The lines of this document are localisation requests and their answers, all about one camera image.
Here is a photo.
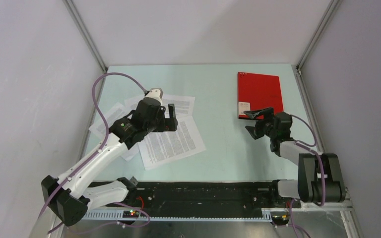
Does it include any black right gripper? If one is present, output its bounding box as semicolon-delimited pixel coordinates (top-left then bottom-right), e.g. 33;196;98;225
244;107;277;139

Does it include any red and black folder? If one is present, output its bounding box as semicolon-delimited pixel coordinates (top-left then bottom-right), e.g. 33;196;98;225
237;72;284;119

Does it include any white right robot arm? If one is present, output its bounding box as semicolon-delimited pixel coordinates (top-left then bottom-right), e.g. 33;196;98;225
244;107;346;207

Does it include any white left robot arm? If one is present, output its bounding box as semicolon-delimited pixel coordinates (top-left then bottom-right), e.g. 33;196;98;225
41;97;178;227

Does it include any top printed paper sheet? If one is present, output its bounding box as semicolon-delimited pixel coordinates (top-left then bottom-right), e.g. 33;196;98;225
162;94;195;119

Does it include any large printed paper sheet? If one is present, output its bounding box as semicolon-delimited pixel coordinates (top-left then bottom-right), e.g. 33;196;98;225
138;116;206;170

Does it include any left printed paper sheet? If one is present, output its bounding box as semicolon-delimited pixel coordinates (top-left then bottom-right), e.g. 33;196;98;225
88;103;131;140

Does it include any right controller board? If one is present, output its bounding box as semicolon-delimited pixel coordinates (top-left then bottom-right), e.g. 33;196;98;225
271;215;290;227

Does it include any controller board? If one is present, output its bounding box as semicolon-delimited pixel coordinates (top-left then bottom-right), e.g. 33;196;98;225
271;215;290;227
122;210;140;219

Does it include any left controller board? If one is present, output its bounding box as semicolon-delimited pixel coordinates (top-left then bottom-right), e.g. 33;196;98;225
122;210;140;219

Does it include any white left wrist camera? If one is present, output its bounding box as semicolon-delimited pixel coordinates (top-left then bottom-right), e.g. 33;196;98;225
145;88;163;105

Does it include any right aluminium frame post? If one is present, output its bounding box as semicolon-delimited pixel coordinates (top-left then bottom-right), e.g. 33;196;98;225
295;0;342;76

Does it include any aluminium frame post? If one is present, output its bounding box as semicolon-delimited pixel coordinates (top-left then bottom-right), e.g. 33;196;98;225
63;0;108;73
295;0;342;76

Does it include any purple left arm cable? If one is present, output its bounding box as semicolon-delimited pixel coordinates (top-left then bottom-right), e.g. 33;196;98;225
38;72;148;219

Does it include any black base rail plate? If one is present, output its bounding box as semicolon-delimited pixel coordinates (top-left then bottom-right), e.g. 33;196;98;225
88;179;301;218

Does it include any grey slotted cable duct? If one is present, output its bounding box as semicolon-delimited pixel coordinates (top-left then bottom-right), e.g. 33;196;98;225
82;209;272;222

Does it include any left aluminium frame post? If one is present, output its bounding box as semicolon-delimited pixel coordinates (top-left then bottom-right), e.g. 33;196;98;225
63;0;108;73

